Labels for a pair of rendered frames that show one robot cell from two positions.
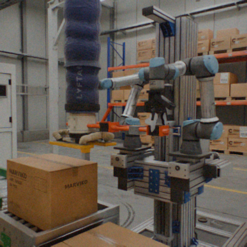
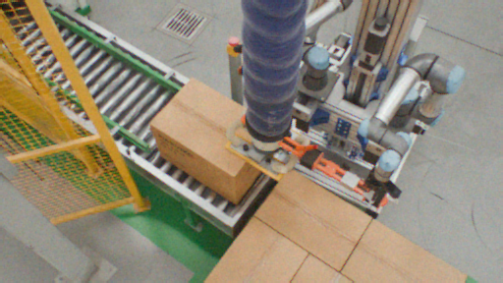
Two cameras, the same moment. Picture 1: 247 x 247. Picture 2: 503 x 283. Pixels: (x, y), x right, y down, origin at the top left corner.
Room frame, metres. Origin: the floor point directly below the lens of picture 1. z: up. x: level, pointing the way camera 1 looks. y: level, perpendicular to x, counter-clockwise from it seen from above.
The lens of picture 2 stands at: (0.53, 0.49, 3.32)
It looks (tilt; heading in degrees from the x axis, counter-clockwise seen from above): 61 degrees down; 352
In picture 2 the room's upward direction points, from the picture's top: straight up
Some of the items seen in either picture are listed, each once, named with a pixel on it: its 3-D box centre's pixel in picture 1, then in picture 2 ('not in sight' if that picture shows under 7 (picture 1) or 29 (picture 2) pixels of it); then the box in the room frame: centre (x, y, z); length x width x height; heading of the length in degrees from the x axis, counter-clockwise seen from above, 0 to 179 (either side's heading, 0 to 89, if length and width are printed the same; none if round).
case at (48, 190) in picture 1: (51, 186); (214, 141); (2.02, 0.53, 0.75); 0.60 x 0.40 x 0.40; 47
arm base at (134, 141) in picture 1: (132, 140); (315, 75); (2.18, -0.09, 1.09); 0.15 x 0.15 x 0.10
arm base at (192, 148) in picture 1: (190, 145); (397, 111); (1.87, -0.48, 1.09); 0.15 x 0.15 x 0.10
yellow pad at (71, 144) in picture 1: (70, 142); (256, 155); (1.69, 0.32, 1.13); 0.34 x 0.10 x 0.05; 47
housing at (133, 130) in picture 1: (137, 130); (349, 181); (1.44, -0.08, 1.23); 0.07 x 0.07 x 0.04; 47
